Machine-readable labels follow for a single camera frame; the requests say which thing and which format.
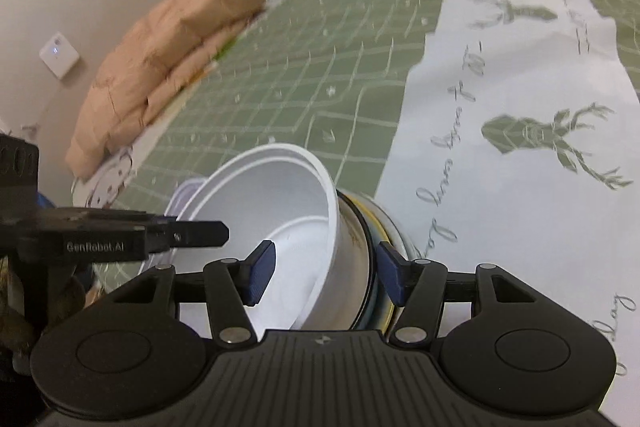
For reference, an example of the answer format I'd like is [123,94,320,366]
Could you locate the tan paper-wrapped bundle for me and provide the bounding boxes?
[66,0,267,178]

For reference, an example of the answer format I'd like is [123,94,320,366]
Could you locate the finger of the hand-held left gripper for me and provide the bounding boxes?
[144,220,231,259]

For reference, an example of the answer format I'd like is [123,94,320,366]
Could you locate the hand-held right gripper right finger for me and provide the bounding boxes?
[378,241,540,346]

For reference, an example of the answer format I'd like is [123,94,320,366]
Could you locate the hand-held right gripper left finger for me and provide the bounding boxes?
[112,241,277,346]

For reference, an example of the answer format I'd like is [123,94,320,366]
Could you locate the blue enamel bowl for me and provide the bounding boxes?
[300,191,377,333]

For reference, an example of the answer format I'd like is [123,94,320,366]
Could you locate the yellow-rimmed white bowl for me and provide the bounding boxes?
[345,192,397,333]

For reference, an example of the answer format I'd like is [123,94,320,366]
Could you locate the green checked tablecloth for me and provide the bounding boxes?
[92,0,640,293]

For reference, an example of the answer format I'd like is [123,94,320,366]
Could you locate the white printed table runner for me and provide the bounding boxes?
[374,0,640,427]

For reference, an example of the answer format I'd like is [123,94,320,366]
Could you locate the white plastic bowl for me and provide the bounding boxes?
[189,143,342,333]

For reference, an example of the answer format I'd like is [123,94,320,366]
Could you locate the white wall device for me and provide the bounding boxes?
[39,32,81,81]

